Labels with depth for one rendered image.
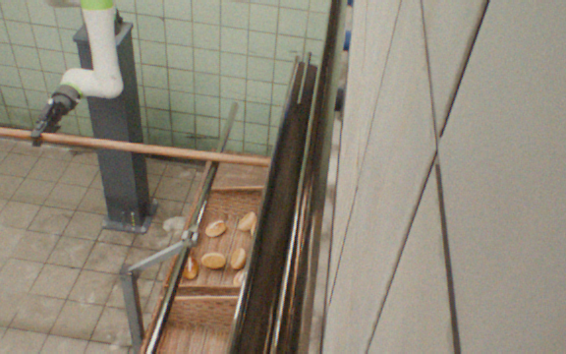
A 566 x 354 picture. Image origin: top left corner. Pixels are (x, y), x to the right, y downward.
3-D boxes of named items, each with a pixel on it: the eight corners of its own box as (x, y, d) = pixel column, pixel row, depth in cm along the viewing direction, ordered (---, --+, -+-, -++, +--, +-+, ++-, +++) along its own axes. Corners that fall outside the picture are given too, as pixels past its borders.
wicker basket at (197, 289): (303, 227, 260) (311, 183, 241) (285, 332, 218) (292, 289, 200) (199, 209, 263) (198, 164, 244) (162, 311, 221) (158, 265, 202)
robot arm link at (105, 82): (87, 1, 213) (75, 9, 204) (117, 3, 212) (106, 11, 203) (101, 90, 233) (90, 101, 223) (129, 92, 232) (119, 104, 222)
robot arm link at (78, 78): (72, 85, 234) (66, 61, 227) (101, 88, 233) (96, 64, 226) (58, 104, 224) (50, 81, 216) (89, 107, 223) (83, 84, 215)
